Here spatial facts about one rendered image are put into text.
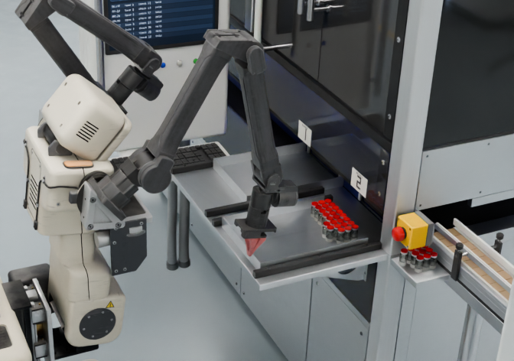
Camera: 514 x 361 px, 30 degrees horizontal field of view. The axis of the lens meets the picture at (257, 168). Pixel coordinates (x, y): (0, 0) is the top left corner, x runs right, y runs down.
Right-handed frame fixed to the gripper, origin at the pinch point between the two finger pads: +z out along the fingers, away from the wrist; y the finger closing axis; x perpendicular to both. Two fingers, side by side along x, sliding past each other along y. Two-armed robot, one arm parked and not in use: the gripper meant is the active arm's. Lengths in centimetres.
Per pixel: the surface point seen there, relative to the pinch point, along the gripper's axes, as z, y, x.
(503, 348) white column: -79, -59, -145
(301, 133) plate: -17, 36, 43
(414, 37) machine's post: -67, 27, -11
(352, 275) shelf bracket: 9.9, 36.3, -0.8
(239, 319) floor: 83, 52, 82
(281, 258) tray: -1.0, 6.9, -5.9
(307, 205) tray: -3.1, 28.5, 19.8
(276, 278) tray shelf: 2.8, 4.4, -9.2
